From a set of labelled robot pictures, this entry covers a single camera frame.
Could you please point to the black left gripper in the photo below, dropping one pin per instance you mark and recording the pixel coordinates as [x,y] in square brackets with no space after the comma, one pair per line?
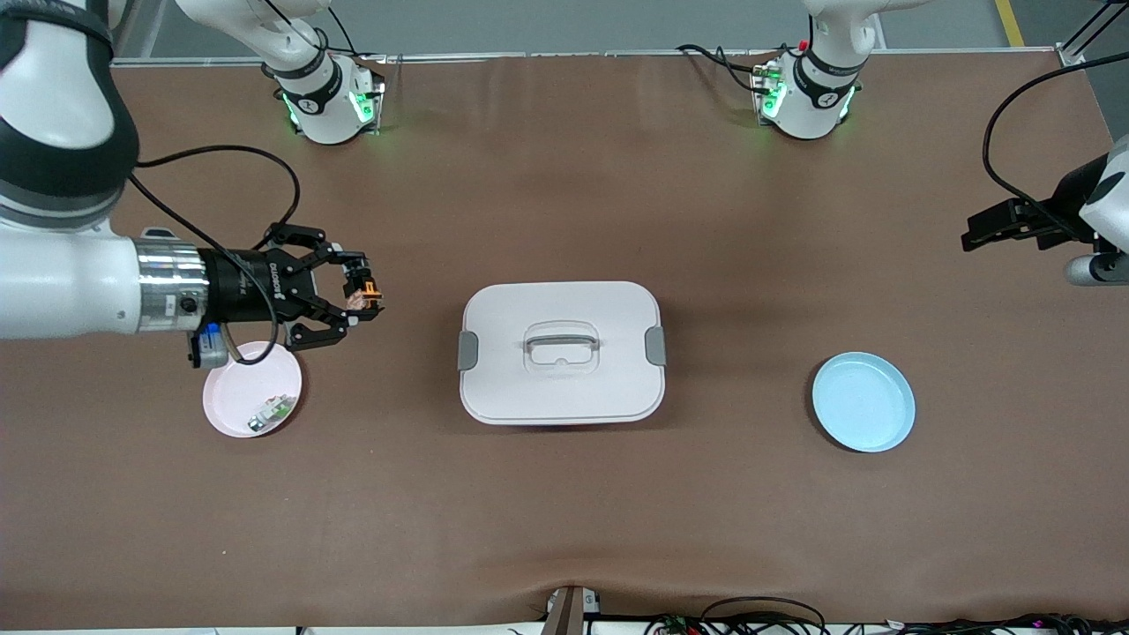
[1065,199]

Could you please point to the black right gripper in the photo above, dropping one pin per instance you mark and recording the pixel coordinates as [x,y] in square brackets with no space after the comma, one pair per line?
[240,287]

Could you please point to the orange and black switch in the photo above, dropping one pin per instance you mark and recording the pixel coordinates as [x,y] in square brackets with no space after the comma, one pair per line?
[370,291]

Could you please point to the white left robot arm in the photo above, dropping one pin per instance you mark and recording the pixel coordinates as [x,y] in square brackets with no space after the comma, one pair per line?
[816,106]

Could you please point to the white lidded storage box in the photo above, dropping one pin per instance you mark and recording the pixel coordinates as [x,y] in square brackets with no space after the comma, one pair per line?
[564,388]

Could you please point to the pink round plate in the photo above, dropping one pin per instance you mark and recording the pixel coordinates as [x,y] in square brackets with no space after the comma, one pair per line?
[234,410]

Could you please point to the light blue round plate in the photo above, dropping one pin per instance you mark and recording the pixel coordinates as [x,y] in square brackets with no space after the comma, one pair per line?
[863,401]

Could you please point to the brown table cover sheet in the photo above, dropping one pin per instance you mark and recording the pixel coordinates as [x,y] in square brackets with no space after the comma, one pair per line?
[564,511]

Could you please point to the green and silver switch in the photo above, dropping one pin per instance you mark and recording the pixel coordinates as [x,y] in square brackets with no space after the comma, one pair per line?
[278,407]

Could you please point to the aluminium frame profile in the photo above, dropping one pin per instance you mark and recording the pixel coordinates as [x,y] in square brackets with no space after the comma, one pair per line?
[1072,57]

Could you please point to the aluminium table edge rail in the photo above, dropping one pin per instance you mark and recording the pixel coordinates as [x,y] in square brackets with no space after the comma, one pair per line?
[529,56]

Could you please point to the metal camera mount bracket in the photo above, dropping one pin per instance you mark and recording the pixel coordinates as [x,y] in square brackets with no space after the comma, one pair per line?
[569,613]

